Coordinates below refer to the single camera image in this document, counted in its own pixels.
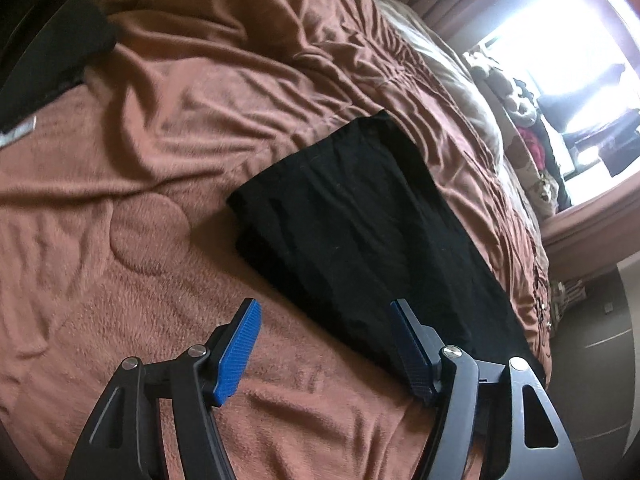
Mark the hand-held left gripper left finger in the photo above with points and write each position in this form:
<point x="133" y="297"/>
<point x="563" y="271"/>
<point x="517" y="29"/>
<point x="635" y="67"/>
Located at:
<point x="240" y="355"/>

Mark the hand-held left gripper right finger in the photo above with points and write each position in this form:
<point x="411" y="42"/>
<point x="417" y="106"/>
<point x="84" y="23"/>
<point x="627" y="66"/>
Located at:
<point x="410" y="355"/>

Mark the black pants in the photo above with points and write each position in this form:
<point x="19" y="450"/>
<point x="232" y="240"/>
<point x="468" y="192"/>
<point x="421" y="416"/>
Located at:
<point x="350" y="220"/>

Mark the white plastic rack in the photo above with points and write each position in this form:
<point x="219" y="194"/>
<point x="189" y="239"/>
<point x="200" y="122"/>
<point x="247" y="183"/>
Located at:
<point x="567" y="297"/>

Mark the pile of clothes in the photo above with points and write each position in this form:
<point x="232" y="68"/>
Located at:
<point x="525" y="140"/>

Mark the brown blanket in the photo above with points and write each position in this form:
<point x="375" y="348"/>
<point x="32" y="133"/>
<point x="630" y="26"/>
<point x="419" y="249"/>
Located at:
<point x="175" y="110"/>

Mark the beige pillow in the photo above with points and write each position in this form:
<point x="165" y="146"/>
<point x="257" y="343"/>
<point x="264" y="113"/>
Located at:
<point x="450" y="75"/>

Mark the dark bundle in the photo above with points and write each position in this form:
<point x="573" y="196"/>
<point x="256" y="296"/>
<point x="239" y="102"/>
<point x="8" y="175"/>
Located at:
<point x="610" y="145"/>

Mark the silver grey tag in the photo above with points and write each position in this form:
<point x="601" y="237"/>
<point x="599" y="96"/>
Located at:
<point x="17" y="132"/>

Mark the black cloth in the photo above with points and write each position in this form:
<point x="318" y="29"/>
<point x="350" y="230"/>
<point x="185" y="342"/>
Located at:
<point x="50" y="50"/>

